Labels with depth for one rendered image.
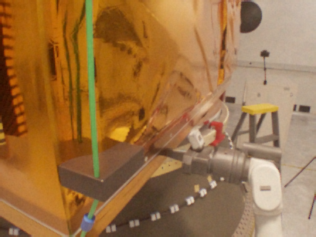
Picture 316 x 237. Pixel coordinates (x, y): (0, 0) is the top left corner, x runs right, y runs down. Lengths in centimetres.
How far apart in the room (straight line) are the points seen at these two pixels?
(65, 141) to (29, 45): 12
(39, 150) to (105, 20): 18
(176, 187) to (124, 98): 62
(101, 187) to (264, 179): 39
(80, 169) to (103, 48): 15
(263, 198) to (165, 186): 41
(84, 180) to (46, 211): 12
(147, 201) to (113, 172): 58
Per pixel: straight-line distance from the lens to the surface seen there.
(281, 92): 448
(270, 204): 57
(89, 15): 22
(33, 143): 30
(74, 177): 27
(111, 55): 29
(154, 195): 83
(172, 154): 62
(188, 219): 93
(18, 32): 28
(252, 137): 227
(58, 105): 27
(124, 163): 27
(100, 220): 41
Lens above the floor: 206
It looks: 18 degrees down
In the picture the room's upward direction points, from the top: 1 degrees clockwise
